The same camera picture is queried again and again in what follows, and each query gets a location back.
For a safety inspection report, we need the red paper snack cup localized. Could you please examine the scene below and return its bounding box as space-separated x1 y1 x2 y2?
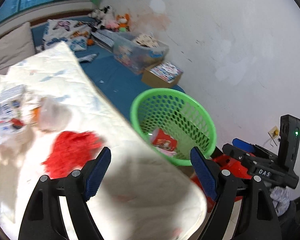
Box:
150 128 178 152

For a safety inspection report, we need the clear plastic bag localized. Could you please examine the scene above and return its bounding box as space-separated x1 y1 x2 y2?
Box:
37 97 71 132

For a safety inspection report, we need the right grey knit glove hand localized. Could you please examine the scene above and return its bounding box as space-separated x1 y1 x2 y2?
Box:
269 186 290 217

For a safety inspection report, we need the red plastic stool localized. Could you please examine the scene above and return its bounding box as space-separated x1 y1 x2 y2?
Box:
190 154 251 213

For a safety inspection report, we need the red crumpled wrapper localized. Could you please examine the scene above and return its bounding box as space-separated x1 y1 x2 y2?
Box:
42 131 103 179

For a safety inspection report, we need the green plastic waste basket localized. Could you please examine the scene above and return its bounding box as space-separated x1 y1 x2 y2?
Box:
130 88 217 166

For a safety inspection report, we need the cream quilted blanket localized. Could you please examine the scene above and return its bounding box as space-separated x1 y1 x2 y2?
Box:
0 42 207 239

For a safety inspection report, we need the cardboard box with books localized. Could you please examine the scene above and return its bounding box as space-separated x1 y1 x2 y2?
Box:
141 62 183 88

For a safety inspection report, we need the blue bed sheet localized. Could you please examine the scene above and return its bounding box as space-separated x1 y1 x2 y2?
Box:
31 17 186 126

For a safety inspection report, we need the clear plastic storage bin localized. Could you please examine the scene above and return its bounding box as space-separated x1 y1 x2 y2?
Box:
113 32 169 74

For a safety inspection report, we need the orange fox plush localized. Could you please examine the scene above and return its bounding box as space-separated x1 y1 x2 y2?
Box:
116 14 130 32

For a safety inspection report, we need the pink plush toy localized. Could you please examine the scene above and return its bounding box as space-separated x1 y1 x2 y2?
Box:
105 20 119 31

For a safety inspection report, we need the grey pillow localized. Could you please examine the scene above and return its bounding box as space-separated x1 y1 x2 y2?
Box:
0 22 36 75

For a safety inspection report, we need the black white cow plush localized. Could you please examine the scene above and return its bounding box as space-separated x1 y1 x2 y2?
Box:
89 5 115 29

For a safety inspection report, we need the right butterfly print pillow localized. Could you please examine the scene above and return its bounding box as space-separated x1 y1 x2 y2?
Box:
42 20 91 51

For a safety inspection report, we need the wall power socket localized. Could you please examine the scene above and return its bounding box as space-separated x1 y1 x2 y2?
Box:
268 126 280 139

